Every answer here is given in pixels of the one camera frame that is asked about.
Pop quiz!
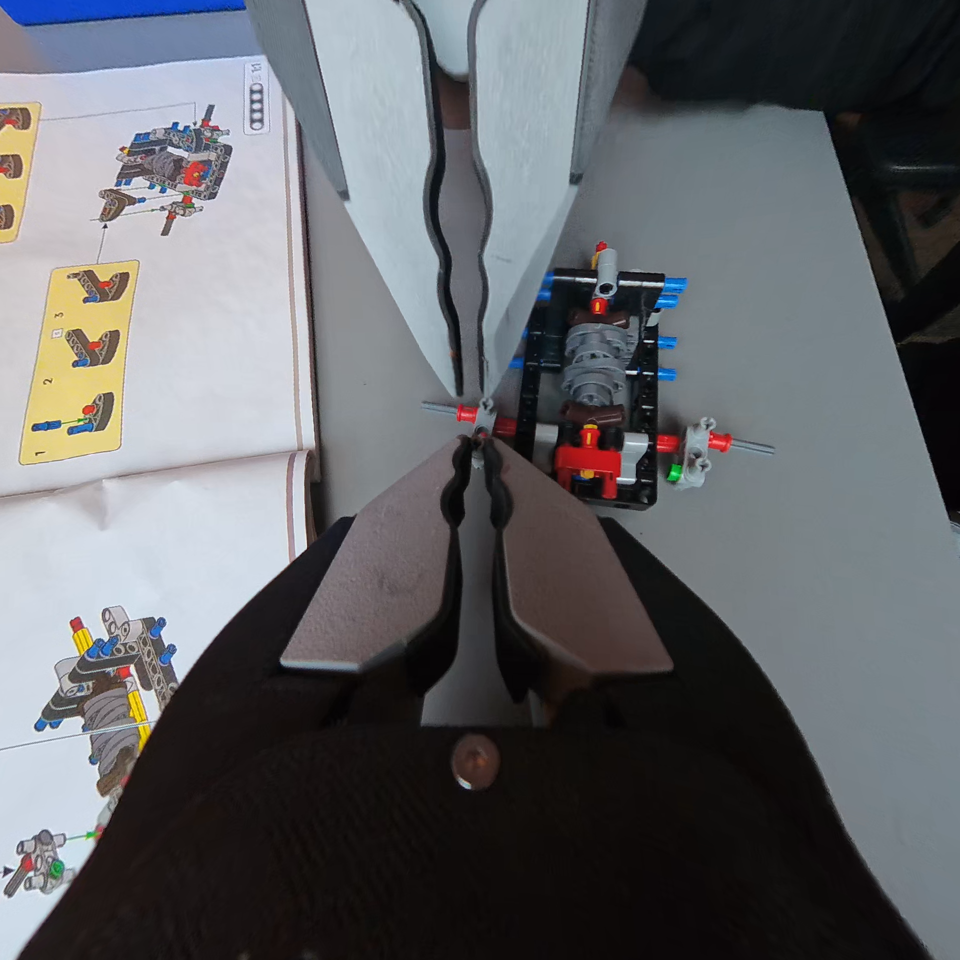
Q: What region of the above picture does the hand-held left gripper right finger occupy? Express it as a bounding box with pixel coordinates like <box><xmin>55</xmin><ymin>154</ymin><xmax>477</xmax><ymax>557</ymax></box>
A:
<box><xmin>482</xmin><ymin>438</ymin><xmax>676</xmax><ymax>721</ymax></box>

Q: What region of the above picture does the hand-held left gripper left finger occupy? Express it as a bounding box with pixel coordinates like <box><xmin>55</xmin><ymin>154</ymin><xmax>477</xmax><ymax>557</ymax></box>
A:
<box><xmin>279</xmin><ymin>436</ymin><xmax>475</xmax><ymax>702</ymax></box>

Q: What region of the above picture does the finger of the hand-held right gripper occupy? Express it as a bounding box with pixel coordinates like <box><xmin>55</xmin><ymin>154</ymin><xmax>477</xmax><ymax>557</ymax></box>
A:
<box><xmin>465</xmin><ymin>0</ymin><xmax>599</xmax><ymax>397</ymax></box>
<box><xmin>302</xmin><ymin>0</ymin><xmax>465</xmax><ymax>399</ymax></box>

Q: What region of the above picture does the grey lego knuckle with axle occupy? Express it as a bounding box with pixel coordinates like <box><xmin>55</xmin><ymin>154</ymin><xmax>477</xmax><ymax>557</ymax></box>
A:
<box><xmin>421</xmin><ymin>397</ymin><xmax>500</xmax><ymax>444</ymax></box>
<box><xmin>658</xmin><ymin>417</ymin><xmax>775</xmax><ymax>492</ymax></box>

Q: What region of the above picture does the black lego chassis assembly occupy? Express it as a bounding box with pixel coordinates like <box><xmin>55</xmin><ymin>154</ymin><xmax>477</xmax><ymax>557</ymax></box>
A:
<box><xmin>491</xmin><ymin>240</ymin><xmax>690</xmax><ymax>513</ymax></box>

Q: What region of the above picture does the person's right forearm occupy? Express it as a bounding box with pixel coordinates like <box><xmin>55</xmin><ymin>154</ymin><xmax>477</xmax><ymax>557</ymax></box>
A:
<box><xmin>626</xmin><ymin>0</ymin><xmax>960</xmax><ymax>114</ymax></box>

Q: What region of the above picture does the lego instruction booklet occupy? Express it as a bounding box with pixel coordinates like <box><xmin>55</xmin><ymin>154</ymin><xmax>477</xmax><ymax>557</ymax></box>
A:
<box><xmin>0</xmin><ymin>56</ymin><xmax>322</xmax><ymax>901</ymax></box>

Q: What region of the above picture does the blue flat object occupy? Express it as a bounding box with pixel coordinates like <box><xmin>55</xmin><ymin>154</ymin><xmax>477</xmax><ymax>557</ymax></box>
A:
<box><xmin>18</xmin><ymin>0</ymin><xmax>249</xmax><ymax>28</ymax></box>

